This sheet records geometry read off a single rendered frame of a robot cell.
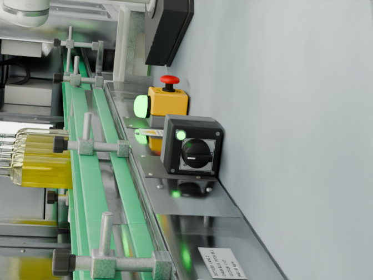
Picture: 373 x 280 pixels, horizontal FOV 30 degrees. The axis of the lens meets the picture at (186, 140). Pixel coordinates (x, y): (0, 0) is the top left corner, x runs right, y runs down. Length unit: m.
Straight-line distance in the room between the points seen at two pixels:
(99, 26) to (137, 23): 0.82
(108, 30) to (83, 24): 0.09
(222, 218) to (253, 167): 0.08
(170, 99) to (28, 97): 1.49
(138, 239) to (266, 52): 0.29
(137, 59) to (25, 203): 0.47
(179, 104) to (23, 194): 0.57
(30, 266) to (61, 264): 0.71
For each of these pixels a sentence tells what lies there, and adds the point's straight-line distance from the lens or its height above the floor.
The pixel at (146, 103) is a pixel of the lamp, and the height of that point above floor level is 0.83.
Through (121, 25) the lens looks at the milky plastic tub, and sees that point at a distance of 1.98.
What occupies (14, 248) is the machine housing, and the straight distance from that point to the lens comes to 1.56.
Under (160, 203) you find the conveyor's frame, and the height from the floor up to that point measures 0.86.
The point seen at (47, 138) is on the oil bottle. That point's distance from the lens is 1.70.
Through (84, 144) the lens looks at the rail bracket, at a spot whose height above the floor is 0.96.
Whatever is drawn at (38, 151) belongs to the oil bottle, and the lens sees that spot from 1.58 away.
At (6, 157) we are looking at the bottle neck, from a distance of 1.59.
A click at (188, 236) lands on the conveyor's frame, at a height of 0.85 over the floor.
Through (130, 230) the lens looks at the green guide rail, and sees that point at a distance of 0.92.
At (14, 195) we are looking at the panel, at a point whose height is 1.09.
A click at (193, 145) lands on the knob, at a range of 1.06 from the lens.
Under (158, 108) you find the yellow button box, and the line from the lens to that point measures 1.35.
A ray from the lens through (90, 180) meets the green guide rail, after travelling 1.09.
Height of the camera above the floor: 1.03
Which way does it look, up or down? 12 degrees down
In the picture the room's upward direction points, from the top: 86 degrees counter-clockwise
